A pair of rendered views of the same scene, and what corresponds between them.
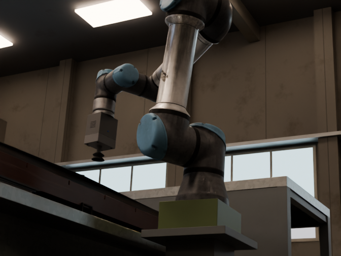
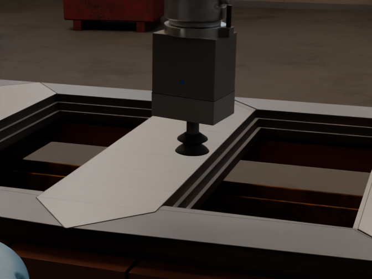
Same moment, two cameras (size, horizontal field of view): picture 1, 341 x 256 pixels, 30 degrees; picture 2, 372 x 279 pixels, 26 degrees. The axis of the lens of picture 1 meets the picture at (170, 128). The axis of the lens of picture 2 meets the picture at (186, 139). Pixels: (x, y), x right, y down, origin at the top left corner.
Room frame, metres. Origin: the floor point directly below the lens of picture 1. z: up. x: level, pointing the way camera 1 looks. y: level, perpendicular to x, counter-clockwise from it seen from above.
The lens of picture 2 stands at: (1.80, -0.72, 1.27)
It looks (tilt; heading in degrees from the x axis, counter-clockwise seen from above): 16 degrees down; 78
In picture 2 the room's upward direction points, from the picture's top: straight up
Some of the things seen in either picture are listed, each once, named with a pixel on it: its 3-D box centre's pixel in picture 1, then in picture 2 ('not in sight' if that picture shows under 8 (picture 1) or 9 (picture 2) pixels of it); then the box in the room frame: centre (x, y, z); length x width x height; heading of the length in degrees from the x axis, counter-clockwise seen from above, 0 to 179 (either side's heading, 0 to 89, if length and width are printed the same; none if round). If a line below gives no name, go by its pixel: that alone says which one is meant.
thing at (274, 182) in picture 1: (175, 209); not in sight; (2.95, -0.04, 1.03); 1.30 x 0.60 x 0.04; 60
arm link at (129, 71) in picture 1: (126, 80); not in sight; (1.93, 0.16, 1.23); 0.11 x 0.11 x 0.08; 34
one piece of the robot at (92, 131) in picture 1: (99, 130); (200, 67); (2.01, 0.24, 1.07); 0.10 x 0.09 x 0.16; 52
